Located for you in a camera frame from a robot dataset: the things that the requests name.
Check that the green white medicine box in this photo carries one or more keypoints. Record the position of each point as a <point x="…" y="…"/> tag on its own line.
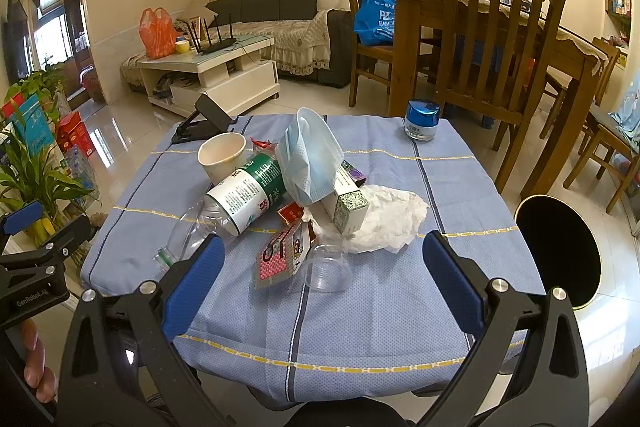
<point x="346" y="206"/>

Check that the dark grey sofa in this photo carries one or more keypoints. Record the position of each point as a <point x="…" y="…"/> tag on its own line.
<point x="339" y="20"/>

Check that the right side wooden chair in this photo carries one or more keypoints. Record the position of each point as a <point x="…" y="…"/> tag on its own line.
<point x="602" y="138"/>

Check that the white coffee table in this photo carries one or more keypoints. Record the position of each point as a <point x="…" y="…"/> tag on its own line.
<point x="236" y="79"/>

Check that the red snack wrapper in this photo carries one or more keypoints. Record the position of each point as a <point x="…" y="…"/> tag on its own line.
<point x="286" y="251"/>

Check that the wooden dining table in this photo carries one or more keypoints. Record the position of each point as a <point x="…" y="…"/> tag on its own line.
<point x="580" y="60"/>

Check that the green white labelled plastic bottle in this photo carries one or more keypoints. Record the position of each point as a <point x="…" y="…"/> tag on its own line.
<point x="227" y="210"/>

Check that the orange plastic bag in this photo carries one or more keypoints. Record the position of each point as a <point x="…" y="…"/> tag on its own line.
<point x="157" y="33"/>

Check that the blue checked tablecloth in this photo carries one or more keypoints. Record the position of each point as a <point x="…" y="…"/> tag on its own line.
<point x="388" y="332"/>

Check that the near wooden dining chair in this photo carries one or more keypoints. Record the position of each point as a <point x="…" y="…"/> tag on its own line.
<point x="493" y="60"/>

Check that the green potted plant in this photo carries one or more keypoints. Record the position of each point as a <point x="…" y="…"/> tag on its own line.
<point x="45" y="177"/>

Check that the blue lidded glass jar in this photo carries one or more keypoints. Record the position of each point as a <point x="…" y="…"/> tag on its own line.
<point x="421" y="120"/>

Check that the yellow small cup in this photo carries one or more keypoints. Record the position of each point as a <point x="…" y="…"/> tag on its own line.
<point x="182" y="46"/>

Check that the beige lace sofa cover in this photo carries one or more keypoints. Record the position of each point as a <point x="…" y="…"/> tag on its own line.
<point x="299" y="46"/>

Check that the person's left hand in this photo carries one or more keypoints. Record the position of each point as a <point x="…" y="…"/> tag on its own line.
<point x="36" y="373"/>

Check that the clear plastic cup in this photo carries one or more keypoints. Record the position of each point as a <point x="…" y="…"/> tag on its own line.
<point x="326" y="270"/>

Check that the white paper cup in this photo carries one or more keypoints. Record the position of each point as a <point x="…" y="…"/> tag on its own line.
<point x="221" y="155"/>

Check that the black phone stand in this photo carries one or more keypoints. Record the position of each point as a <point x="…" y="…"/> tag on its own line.
<point x="207" y="121"/>

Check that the blue plastic bag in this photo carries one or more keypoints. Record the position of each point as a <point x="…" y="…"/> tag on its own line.
<point x="374" y="22"/>

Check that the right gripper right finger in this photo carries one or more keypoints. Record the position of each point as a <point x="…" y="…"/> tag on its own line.
<point x="549" y="385"/>

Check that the green purple gum pack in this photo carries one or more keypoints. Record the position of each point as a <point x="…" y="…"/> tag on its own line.
<point x="355" y="174"/>

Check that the white tissue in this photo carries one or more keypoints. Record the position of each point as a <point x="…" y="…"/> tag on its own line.
<point x="392" y="222"/>

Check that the blue face mask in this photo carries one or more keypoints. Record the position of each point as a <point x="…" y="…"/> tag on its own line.
<point x="308" y="156"/>

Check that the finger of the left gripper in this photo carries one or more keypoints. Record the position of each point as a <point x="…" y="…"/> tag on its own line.
<point x="21" y="219"/>
<point x="65" y="241"/>

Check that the black round trash bin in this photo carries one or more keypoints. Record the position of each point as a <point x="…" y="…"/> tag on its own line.
<point x="564" y="249"/>

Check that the black wifi router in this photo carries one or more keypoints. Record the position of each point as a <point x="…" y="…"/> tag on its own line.
<point x="207" y="38"/>

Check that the wall mounted television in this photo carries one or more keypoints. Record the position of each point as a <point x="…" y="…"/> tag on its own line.
<point x="16" y="47"/>

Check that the red gift box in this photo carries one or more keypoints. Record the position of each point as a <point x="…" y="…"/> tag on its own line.
<point x="71" y="131"/>

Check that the blue book box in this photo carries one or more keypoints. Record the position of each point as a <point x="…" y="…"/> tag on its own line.
<point x="31" y="126"/>

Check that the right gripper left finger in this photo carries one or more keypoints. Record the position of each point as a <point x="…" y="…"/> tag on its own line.
<point x="120" y="366"/>

